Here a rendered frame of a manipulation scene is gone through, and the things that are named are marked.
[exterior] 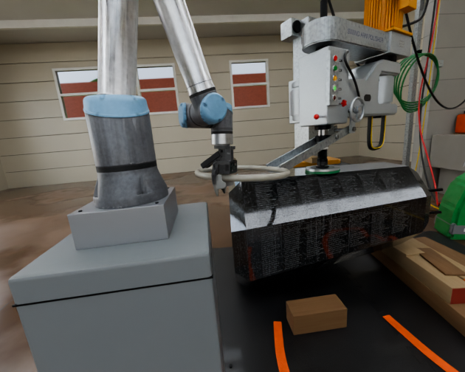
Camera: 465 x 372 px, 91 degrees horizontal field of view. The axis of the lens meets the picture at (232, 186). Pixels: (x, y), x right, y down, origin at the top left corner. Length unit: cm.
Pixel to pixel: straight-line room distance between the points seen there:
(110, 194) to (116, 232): 9
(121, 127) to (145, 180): 14
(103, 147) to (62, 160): 821
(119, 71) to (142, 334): 71
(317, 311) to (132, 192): 116
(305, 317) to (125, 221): 110
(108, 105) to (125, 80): 23
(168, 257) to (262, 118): 752
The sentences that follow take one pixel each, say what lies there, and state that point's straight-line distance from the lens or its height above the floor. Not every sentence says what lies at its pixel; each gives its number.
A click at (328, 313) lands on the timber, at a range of 148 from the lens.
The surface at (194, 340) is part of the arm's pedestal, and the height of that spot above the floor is 63.
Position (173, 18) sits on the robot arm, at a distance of 80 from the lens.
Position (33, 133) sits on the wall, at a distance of 915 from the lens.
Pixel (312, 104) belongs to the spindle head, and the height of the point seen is 123.
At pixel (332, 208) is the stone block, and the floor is 63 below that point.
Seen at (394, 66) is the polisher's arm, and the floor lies 148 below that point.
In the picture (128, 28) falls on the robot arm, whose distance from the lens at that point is 88.
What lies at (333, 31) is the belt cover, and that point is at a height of 160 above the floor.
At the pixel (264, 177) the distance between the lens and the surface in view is 97.
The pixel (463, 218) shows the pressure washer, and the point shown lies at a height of 21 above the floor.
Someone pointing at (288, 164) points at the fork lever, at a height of 90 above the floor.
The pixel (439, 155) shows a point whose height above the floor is 58.
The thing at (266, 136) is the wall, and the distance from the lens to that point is 793.
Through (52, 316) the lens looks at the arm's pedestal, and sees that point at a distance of 65.
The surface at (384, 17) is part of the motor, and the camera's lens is 221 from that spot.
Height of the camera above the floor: 109
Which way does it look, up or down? 13 degrees down
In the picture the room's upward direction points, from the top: 5 degrees counter-clockwise
